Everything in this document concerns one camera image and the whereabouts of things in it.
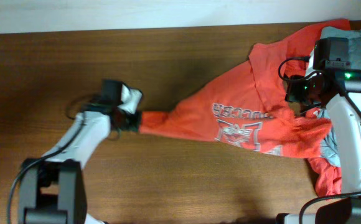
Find orange printed t-shirt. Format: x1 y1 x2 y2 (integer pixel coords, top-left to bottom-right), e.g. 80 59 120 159
139 44 332 158

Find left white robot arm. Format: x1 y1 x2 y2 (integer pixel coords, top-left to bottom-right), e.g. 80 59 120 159
11 85 143 223

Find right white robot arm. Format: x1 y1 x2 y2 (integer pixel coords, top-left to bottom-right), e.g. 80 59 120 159
276 37 361 224

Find grey t-shirt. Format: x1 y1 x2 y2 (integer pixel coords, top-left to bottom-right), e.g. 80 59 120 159
314 30 361 172

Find orange shirt in pile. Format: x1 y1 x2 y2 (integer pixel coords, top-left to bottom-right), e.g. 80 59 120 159
281 19 351 197

